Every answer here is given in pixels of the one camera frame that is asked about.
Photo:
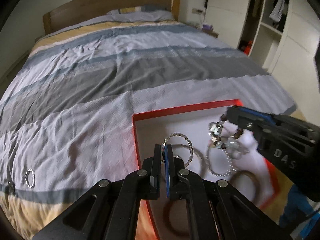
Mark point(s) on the amber bangle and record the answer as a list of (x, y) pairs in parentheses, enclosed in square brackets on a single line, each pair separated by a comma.
[(166, 217)]

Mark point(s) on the dark olive bangle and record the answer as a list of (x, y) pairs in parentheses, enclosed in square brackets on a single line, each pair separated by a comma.
[(252, 180)]

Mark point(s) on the blue clothing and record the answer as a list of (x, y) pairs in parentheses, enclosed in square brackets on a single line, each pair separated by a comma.
[(297, 205)]

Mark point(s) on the striped bed duvet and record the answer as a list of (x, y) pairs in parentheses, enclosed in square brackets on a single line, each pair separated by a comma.
[(100, 80)]

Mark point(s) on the purple box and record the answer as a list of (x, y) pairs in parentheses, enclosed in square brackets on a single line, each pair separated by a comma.
[(207, 26)]

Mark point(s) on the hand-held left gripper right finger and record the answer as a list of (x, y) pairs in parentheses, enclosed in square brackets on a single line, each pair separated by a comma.
[(168, 175)]

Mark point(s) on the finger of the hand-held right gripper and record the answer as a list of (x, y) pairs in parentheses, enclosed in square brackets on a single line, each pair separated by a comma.
[(240, 117), (257, 114)]

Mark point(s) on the white wardrobe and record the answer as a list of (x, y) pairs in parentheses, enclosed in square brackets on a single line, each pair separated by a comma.
[(225, 5)]

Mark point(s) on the striped pillow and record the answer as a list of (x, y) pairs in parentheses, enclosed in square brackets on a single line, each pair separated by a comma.
[(150, 13)]

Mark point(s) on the wooden nightstand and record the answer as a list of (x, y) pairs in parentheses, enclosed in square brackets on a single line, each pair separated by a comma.
[(213, 33)]

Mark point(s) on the orange item in wardrobe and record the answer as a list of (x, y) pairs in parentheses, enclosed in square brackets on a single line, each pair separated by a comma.
[(247, 47)]

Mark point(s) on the thin gold bangle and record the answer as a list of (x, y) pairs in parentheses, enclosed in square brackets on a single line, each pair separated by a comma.
[(202, 160)]

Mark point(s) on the hanging clothes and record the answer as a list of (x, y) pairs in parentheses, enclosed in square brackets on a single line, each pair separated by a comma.
[(277, 10)]

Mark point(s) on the red cardboard box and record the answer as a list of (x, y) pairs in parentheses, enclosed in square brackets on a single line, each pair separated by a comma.
[(175, 122)]

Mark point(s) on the wooden headboard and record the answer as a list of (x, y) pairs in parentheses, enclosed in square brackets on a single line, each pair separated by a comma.
[(100, 5)]

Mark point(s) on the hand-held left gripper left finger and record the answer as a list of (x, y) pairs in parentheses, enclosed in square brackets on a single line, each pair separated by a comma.
[(157, 170)]

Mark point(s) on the wall socket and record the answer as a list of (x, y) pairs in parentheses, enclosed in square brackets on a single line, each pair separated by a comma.
[(197, 11)]

